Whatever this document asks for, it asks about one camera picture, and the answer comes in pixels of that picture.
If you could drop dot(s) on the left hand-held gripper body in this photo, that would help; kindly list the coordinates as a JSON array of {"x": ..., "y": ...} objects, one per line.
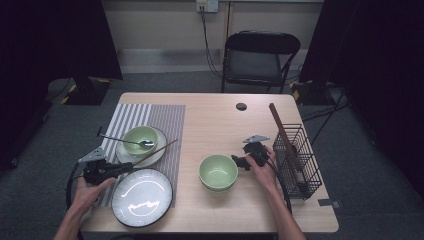
[{"x": 95, "y": 171}]

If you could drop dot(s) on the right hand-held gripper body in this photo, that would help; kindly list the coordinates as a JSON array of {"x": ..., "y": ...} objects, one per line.
[{"x": 256, "y": 151}]

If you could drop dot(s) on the brown wooden chopstick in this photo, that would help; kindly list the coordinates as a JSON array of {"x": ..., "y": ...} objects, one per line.
[
  {"x": 160, "y": 149},
  {"x": 285, "y": 132}
]

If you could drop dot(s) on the metal spoon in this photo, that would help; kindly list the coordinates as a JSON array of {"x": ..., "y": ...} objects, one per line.
[
  {"x": 146, "y": 144},
  {"x": 300, "y": 176}
]

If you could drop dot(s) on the green ceramic bowl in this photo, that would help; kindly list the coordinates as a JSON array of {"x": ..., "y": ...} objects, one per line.
[
  {"x": 138, "y": 135},
  {"x": 218, "y": 171},
  {"x": 216, "y": 191}
]

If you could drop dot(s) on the white plate with black rim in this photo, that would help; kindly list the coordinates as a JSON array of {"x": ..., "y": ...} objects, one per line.
[
  {"x": 141, "y": 198},
  {"x": 160, "y": 150}
]

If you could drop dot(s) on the person's right hand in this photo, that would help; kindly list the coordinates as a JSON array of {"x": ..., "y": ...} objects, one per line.
[{"x": 268, "y": 180}]

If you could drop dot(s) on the person's left hand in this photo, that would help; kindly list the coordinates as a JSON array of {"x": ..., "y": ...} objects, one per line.
[{"x": 86, "y": 198}]

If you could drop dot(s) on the small black floor strip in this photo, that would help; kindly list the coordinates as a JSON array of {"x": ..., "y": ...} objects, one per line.
[{"x": 99, "y": 131}]

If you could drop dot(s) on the grey striped placemat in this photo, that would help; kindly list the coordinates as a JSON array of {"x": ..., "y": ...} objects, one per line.
[{"x": 160, "y": 116}]

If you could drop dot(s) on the black stand base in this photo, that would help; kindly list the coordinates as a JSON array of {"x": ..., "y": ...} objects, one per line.
[
  {"x": 86, "y": 93},
  {"x": 313, "y": 96}
]

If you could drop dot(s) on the grey tape strip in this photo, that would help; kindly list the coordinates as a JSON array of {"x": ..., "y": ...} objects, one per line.
[{"x": 328, "y": 202}]

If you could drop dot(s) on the black folding chair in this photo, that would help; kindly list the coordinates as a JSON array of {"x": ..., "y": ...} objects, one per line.
[{"x": 253, "y": 63}]

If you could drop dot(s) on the black curtain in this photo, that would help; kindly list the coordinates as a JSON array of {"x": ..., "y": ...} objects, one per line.
[
  {"x": 383, "y": 66},
  {"x": 50, "y": 40}
]

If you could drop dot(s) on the pale wall conduit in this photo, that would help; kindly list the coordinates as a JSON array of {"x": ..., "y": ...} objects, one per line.
[{"x": 229, "y": 26}]

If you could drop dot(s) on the white wall socket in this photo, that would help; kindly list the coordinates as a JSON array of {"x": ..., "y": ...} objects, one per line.
[{"x": 208, "y": 5}]

